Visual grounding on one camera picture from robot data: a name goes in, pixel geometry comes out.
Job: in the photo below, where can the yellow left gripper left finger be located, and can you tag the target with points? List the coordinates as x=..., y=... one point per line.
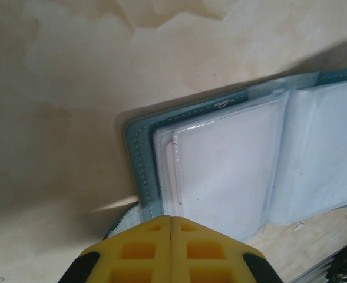
x=138, y=253

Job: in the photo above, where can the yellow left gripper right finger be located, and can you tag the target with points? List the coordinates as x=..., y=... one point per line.
x=208, y=253

